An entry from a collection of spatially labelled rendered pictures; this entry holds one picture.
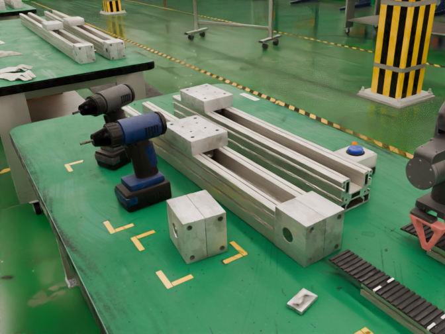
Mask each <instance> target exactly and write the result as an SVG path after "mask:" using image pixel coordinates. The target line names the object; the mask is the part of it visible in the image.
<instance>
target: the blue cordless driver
mask: <svg viewBox="0 0 445 334"><path fill-rule="evenodd" d="M166 131H167V123H166V118H165V117H164V115H163V114H162V113H161V112H159V111H155V112H153V111H152V112H149V113H144V114H141V115H136V116H133V117H128V118H125V119H120V120H117V121H115V123H114V122H112V123H107V124H104V126H103V128H102V129H99V130H98V131H96V132H94V133H92V134H91V136H90V138H91V140H87V141H83V142H80V145H84V144H88V143H92V145H93V146H94V147H100V146H108V147H109V148H111V149H113V148H117V147H120V146H121V145H122V146H124V150H125V152H126V156H127V158H130V159H131V162H132V166H133V168H134V174H130V175H127V176H124V177H122V178H121V183H120V184H117V185H116V186H115V195H116V196H117V200H118V202H119V203H120V204H121V205H122V206H123V207H124V208H125V209H126V210H127V211H128V212H129V213H132V212H134V211H137V210H139V209H142V208H145V207H148V206H151V205H154V204H156V203H159V202H161V201H165V200H167V199H170V198H171V197H172V192H171V186H170V181H169V180H167V179H166V178H165V177H164V175H163V174H162V173H161V172H159V171H158V167H157V163H158V159H157V156H156V152H155V149H154V145H153V142H152V141H150V140H148V139H152V138H155V137H159V136H160V135H164V134H165V133H166Z"/></svg>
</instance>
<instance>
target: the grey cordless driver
mask: <svg viewBox="0 0 445 334"><path fill-rule="evenodd" d="M134 99H135V92H134V90H133V88H132V87H131V86H130V85H129V84H127V83H124V84H120V85H117V86H115V87H111V88H109V89H105V90H103V91H100V92H97V93H95V94H93V95H90V96H88V97H87V98H86V99H85V101H84V102H83V103H82V104H81V105H79V107H78V111H75V112H73V113H72V115H75V114H77V113H80V114H81V115H83V116H84V115H92V116H94V117H97V116H100V115H102V114H104V116H103V117H104V120H105V124H107V123H112V122H114V123H115V121H117V120H120V119H125V118H126V115H125V112H124V110H123V109H121V107H124V106H125V105H128V104H130V103H132V102H133V101H134ZM95 159H96V161H97V164H98V165H99V166H102V167H104V168H108V169H110V170H117V169H119V168H121V167H123V166H124V165H126V164H128V163H130V162H131V159H130V158H127V156H126V152H125V150H124V146H122V145H121V146H120V147H117V148H113V149H111V148H109V147H108V146H100V149H98V150H96V151H95Z"/></svg>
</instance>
